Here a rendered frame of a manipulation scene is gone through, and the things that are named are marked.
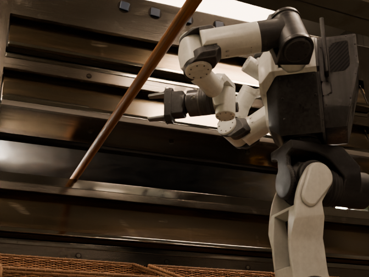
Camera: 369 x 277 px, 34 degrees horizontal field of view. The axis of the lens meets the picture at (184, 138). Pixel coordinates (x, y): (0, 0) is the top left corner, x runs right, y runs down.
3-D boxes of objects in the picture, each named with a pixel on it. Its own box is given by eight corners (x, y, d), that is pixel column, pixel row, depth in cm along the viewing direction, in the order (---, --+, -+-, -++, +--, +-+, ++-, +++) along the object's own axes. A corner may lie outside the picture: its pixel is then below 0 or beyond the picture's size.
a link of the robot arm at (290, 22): (263, 64, 173) (311, 57, 173) (263, 39, 166) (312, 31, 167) (254, 40, 181) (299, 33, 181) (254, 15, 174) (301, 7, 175)
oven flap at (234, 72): (6, 51, 255) (9, 21, 268) (367, 112, 312) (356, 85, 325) (8, 43, 252) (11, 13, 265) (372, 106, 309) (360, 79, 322)
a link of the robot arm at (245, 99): (245, 98, 234) (222, 142, 231) (233, 85, 227) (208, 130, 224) (267, 104, 227) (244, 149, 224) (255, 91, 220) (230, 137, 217)
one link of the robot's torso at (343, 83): (365, 159, 196) (354, 61, 209) (367, 118, 165) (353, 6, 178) (272, 167, 203) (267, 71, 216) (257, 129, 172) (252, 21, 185)
